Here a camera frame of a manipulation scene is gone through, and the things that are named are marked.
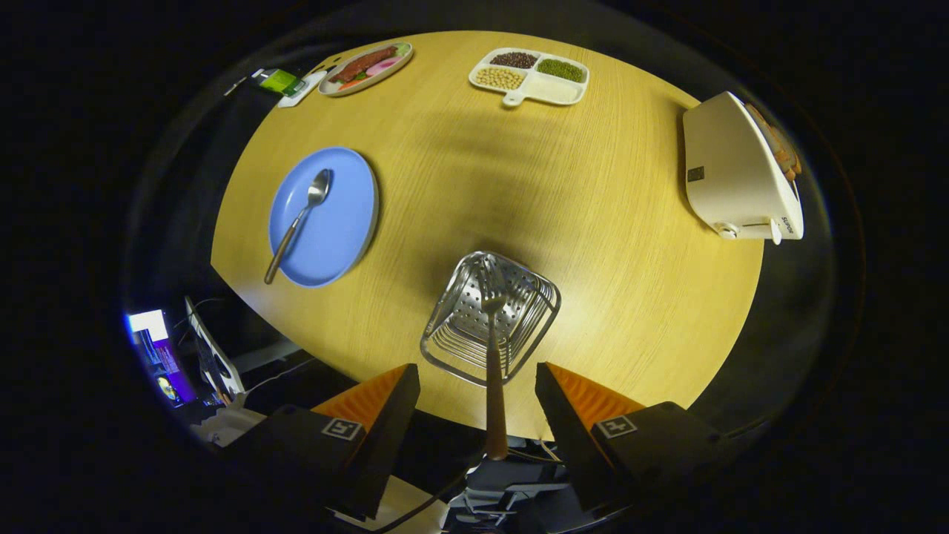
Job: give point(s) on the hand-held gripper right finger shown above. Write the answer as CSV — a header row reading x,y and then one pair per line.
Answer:
x,y
574,437

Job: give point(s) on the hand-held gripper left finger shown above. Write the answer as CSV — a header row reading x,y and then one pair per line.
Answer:
x,y
382,445

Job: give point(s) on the perforated metal basket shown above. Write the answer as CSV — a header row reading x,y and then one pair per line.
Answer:
x,y
460,326

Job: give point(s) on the white cloth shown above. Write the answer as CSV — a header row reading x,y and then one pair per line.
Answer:
x,y
233,426

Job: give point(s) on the white laptop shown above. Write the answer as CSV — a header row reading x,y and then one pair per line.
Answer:
x,y
222,371

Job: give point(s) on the blue plate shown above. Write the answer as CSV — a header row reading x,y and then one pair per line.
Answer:
x,y
341,230

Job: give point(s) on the lit computer monitor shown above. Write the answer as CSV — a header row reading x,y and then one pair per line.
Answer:
x,y
159,356

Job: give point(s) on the white toaster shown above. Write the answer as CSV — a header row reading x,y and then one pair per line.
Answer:
x,y
726,170

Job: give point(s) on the white divided dish with beans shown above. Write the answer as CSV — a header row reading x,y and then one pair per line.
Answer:
x,y
552,90

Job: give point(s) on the toast bread slice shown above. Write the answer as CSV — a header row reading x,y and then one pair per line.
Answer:
x,y
787,157
764,126

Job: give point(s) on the white square coaster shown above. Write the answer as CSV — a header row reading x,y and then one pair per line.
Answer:
x,y
311,84

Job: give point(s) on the plate of toy food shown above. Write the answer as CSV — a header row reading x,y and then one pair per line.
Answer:
x,y
365,68

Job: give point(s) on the green plastic bottle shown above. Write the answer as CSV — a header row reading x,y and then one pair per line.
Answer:
x,y
280,80

